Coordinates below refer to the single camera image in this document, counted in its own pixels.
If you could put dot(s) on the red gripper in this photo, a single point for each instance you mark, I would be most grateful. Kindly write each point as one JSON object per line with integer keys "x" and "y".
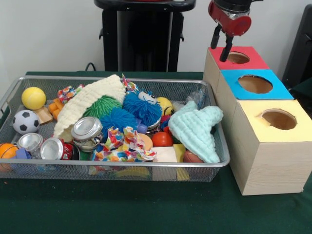
{"x": 231, "y": 22}

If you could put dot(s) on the light blue quilted cloth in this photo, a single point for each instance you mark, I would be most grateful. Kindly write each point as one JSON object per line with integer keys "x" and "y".
{"x": 195, "y": 126}

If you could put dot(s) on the cream quilted cloth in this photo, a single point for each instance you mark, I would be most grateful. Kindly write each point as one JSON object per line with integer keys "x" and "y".
{"x": 97, "y": 90}

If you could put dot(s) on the wooden box with three holes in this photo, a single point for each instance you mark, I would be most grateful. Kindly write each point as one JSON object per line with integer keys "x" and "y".
{"x": 273, "y": 165}

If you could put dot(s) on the black upright panel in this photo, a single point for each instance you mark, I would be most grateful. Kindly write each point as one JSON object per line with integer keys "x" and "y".
{"x": 302, "y": 48}

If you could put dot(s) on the blue spiky ball with eyes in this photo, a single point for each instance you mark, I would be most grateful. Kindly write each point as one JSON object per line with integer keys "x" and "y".
{"x": 143, "y": 109}

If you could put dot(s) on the red rubber ball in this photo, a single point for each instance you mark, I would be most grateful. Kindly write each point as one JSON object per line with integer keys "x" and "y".
{"x": 162, "y": 139}

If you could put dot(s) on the blue spiky rubber ball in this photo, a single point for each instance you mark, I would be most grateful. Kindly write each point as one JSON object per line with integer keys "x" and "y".
{"x": 117, "y": 120}

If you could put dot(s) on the green spiky rubber ball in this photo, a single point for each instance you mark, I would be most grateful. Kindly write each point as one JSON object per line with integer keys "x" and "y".
{"x": 102, "y": 106}

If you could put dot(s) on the colourful patterned cloth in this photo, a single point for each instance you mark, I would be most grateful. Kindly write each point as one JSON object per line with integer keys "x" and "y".
{"x": 124, "y": 146}

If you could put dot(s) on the dark green table cloth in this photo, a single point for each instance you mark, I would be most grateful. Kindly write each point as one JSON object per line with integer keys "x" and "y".
{"x": 146, "y": 207}

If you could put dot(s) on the red soda can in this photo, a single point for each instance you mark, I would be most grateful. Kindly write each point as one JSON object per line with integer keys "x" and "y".
{"x": 59, "y": 150}

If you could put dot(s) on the yellow ball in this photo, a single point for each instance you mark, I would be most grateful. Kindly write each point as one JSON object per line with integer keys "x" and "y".
{"x": 33, "y": 98}

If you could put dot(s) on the black and white soccer ball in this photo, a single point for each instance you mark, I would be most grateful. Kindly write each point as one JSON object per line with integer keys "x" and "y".
{"x": 25, "y": 122}

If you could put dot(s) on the orange toy basketball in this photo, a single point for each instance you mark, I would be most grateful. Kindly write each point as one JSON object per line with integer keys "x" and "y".
{"x": 7, "y": 151}

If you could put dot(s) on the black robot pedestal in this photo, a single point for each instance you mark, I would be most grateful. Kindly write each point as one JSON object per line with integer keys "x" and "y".
{"x": 146, "y": 36}

